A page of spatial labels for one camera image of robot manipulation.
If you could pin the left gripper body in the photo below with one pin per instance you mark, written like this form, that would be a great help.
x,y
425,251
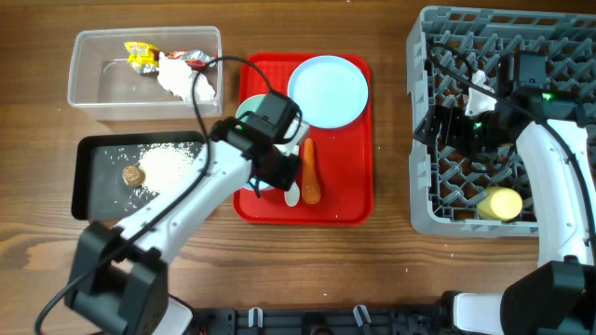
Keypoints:
x,y
283,172

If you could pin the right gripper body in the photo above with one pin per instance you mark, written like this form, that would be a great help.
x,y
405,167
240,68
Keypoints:
x,y
475,137

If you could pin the white ceramic spoon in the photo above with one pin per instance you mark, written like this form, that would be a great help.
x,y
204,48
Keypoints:
x,y
292,196

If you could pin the orange carrot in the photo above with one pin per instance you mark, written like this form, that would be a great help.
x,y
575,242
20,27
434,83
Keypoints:
x,y
311,192

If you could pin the yellow plastic cup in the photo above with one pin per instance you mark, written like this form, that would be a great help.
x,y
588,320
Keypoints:
x,y
500,204

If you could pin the light blue plate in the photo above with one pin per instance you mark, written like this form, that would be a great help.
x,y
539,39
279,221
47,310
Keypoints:
x,y
331,91

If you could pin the white tissue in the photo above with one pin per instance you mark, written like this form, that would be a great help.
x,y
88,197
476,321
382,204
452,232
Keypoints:
x,y
177,77

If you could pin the red snack wrapper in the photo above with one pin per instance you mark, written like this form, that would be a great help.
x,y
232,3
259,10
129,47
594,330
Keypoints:
x,y
195,59

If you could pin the yellow snack wrapper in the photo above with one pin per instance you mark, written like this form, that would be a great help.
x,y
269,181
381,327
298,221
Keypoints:
x,y
143,57

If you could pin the blue bowl with rice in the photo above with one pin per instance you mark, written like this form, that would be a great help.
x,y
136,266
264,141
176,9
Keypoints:
x,y
260,185

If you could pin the green bowl with food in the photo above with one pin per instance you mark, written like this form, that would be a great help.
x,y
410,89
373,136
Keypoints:
x,y
249,107

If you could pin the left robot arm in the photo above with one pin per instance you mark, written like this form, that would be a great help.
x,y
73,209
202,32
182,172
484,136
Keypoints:
x,y
119,280

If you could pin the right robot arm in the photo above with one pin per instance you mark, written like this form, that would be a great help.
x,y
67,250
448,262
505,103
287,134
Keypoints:
x,y
547,128

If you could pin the grey dishwasher rack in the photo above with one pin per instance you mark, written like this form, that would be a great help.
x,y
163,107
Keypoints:
x,y
444,187

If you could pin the red serving tray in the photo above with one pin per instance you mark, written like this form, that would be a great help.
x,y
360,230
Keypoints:
x,y
344,156

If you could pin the spilled white rice pile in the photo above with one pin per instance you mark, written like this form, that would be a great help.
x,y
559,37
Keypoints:
x,y
162,163

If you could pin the brown food lump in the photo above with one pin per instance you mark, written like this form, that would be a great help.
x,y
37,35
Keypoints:
x,y
133,176

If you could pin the black plastic tray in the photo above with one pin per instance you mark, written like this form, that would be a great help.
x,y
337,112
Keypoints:
x,y
97,199

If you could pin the clear plastic bin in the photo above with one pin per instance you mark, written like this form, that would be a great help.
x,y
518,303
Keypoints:
x,y
103,84

